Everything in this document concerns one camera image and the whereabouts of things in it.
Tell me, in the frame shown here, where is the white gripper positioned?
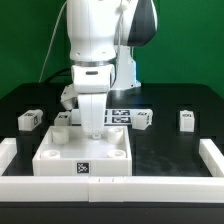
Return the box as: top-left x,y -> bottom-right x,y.
61,64 -> 115,140

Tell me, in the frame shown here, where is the white square tabletop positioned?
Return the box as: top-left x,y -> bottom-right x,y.
32,126 -> 132,176

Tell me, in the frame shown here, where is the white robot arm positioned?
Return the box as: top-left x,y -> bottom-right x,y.
66,0 -> 158,139

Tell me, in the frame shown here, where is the white marker sheet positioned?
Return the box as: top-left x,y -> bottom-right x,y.
71,109 -> 138,125

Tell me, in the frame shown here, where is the white U-shaped fence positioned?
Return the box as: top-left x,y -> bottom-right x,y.
0,138 -> 224,203

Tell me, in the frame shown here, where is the black cable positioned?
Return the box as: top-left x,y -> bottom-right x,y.
43,67 -> 73,84

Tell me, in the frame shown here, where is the white cable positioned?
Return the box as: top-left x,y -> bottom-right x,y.
38,0 -> 69,84

